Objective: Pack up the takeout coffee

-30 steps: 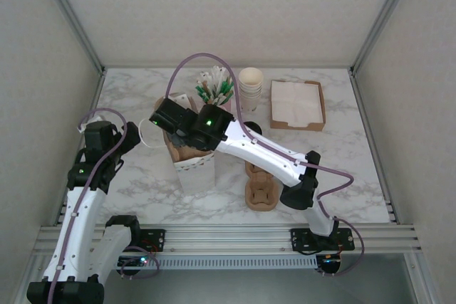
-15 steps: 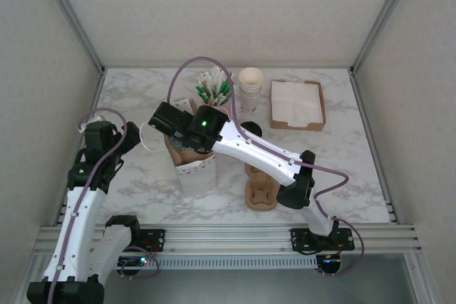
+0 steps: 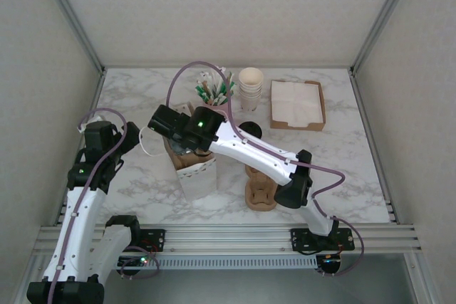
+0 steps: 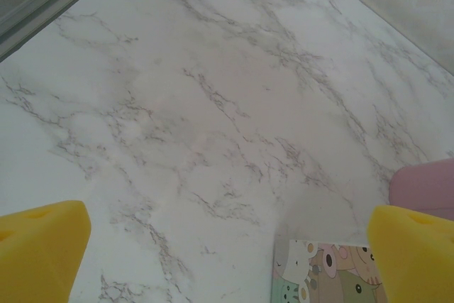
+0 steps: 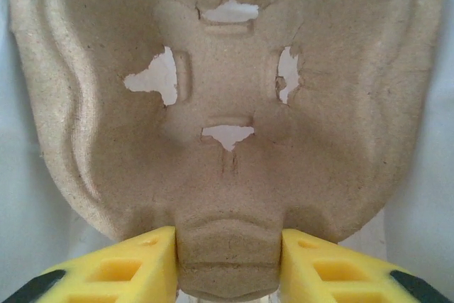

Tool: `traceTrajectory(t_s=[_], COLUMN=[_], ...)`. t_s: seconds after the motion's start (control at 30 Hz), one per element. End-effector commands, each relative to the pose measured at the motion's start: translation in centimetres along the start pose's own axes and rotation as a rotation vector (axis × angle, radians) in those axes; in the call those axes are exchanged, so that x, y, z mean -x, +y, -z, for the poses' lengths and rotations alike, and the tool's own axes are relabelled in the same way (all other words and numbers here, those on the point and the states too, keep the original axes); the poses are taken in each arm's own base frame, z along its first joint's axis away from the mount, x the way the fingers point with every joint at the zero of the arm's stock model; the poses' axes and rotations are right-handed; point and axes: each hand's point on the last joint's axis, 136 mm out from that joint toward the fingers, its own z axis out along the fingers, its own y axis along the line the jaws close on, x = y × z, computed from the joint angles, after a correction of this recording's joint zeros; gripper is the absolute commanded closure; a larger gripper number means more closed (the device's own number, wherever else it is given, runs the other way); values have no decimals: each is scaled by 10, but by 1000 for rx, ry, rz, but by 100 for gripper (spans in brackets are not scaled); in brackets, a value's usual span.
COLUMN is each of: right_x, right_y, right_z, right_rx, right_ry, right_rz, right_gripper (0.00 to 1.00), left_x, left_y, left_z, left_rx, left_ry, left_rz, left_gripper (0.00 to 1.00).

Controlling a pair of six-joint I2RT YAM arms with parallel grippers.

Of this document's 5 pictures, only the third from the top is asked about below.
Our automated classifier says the small circuit board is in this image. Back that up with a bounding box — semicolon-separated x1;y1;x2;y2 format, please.
119;254;150;268
318;253;342;273

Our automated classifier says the brown pulp cup carrier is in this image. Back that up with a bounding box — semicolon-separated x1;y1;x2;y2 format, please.
244;163;279;213

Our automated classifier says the grey slotted cable duct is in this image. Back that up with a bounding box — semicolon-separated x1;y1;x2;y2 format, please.
117;256;318;270

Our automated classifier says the white paper napkin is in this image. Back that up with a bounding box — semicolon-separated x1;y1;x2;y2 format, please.
271;80;321;127

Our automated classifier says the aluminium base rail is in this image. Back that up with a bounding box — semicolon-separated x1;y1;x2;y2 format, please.
35;224;422;256

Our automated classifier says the brown cardboard napkin tray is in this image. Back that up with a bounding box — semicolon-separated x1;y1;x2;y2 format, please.
269;79;327;132

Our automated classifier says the cartoon animal paper bag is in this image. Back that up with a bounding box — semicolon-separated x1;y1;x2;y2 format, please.
140;103;219;201

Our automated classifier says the green white wrapped straw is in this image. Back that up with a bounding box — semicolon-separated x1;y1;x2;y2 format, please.
194;85;211;103
217;81;231;103
224;71;237;98

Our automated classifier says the purple cable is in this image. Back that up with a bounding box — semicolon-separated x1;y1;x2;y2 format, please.
166;61;365;278
48;107;128;304
119;256;161;281

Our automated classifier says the black cup lid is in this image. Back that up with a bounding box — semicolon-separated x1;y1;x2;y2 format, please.
237;121;265;140

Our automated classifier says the pink ribbed straw holder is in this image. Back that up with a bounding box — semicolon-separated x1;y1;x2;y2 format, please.
202;97;234;117

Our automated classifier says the aluminium frame post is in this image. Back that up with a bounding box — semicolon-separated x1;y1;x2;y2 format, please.
350;0;427;76
37;0;107;74

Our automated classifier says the aluminium side rail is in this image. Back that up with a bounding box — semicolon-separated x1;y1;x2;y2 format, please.
351;68;397;224
53;68;107;226

